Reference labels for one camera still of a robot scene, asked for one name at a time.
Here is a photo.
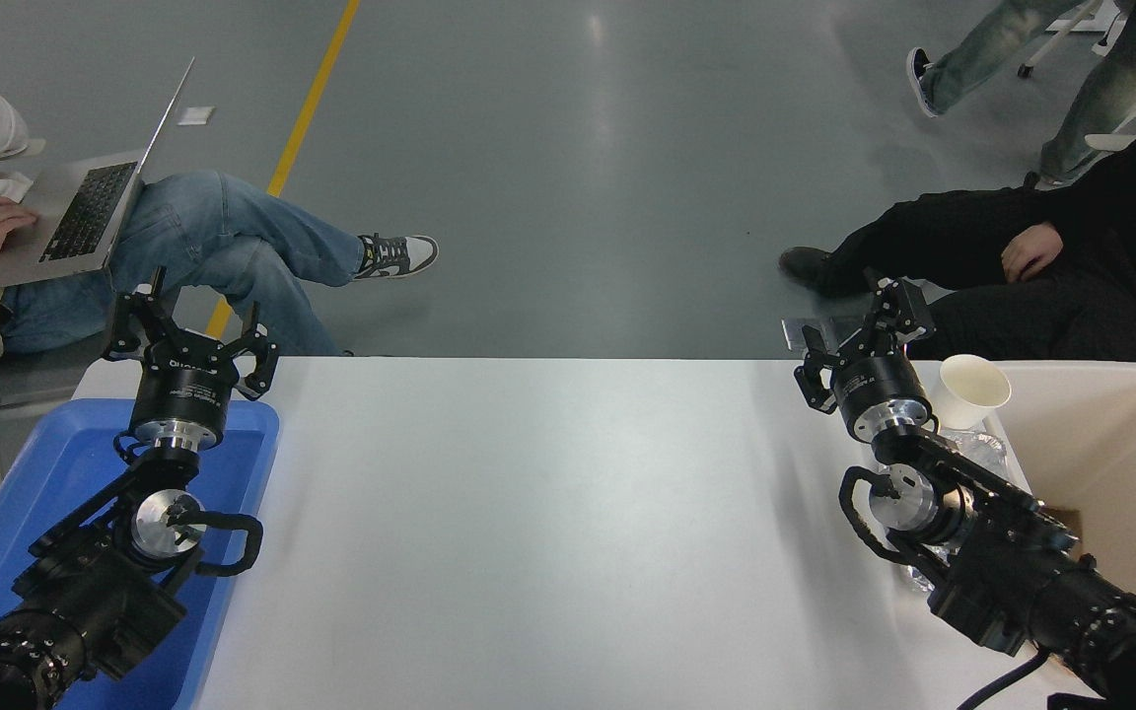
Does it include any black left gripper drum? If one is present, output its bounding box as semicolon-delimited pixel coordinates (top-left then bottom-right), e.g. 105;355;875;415
131;331;241;430

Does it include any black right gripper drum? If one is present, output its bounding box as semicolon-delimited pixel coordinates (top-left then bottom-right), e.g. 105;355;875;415
829;345;929;430

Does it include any white paper cup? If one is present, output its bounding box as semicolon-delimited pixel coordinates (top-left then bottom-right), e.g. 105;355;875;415
930;353;1013;432

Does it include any person's left hand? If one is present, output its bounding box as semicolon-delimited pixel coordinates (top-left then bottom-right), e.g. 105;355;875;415
1000;222;1064;284

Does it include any metal floor socket plate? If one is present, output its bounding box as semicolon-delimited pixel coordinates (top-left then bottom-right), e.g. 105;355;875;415
782;316;840;354

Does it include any seated person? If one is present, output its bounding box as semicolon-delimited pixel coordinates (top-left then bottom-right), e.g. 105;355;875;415
780;99;1136;371

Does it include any grey chair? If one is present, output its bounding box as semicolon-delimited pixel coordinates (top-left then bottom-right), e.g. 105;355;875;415
0;335;115;499

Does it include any crumpled silver foil tray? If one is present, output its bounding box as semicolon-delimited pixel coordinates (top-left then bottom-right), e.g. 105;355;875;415
898;426;1013;595

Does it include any person with laptop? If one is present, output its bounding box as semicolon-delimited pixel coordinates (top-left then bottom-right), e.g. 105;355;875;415
0;71;441;358

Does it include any silver laptop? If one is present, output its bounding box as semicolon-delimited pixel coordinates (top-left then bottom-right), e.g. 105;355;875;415
0;56;196;293

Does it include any blue plastic tray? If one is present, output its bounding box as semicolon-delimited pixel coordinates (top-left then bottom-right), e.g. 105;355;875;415
0;397;281;710

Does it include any large pale bin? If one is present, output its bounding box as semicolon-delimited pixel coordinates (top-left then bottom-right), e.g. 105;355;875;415
980;359;1136;604

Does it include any standing person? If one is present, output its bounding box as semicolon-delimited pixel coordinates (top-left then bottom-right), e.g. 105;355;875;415
906;0;1136;188

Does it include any white wheeled chair base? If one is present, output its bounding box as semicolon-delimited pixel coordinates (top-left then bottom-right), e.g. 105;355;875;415
1017;0;1126;80

